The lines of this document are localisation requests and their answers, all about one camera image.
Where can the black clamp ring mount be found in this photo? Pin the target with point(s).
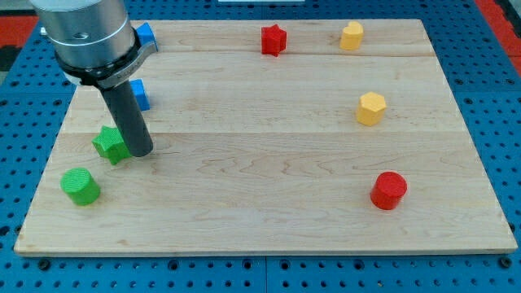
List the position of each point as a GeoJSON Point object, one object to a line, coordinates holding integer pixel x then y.
{"type": "Point", "coordinates": [112, 74]}

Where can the red cylinder block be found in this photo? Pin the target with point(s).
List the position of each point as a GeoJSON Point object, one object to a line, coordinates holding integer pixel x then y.
{"type": "Point", "coordinates": [388, 190]}

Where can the wooden board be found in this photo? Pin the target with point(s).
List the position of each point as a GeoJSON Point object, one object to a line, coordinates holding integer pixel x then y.
{"type": "Point", "coordinates": [262, 155]}

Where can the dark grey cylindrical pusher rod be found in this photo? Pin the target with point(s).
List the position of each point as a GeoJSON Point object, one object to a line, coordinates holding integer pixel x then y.
{"type": "Point", "coordinates": [126, 113]}

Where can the yellow heart block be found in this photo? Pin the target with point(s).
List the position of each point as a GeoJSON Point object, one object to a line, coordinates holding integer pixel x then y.
{"type": "Point", "coordinates": [352, 36]}

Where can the yellow hexagon block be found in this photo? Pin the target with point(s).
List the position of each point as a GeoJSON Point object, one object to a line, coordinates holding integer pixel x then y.
{"type": "Point", "coordinates": [370, 109]}

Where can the blue block upper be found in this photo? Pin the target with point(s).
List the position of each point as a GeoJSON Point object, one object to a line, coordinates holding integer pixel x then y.
{"type": "Point", "coordinates": [146, 35]}

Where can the blue block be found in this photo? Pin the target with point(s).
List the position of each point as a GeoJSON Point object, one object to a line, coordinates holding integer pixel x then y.
{"type": "Point", "coordinates": [140, 94]}
{"type": "Point", "coordinates": [146, 35]}

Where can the green cylinder block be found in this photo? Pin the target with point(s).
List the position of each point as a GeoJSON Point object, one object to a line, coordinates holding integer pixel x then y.
{"type": "Point", "coordinates": [80, 186]}

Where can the red star block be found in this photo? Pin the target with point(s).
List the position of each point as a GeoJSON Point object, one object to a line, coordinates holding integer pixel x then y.
{"type": "Point", "coordinates": [273, 40]}

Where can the green star block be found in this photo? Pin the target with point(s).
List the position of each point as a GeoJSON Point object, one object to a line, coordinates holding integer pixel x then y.
{"type": "Point", "coordinates": [110, 145]}

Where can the blue block lower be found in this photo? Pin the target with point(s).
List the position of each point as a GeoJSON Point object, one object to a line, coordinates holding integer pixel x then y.
{"type": "Point", "coordinates": [140, 94]}

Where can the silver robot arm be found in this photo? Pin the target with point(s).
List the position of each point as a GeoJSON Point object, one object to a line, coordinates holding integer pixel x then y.
{"type": "Point", "coordinates": [95, 44]}

